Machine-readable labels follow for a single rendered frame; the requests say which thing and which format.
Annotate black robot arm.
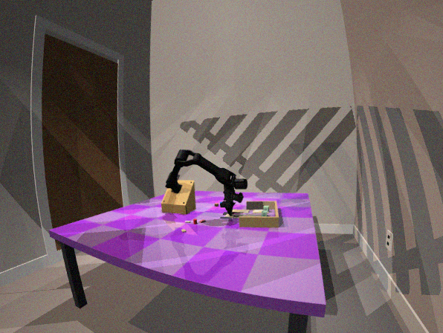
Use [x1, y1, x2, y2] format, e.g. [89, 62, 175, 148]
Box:
[165, 149, 248, 203]

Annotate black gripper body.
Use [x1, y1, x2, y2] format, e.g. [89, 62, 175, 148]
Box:
[220, 189, 235, 207]

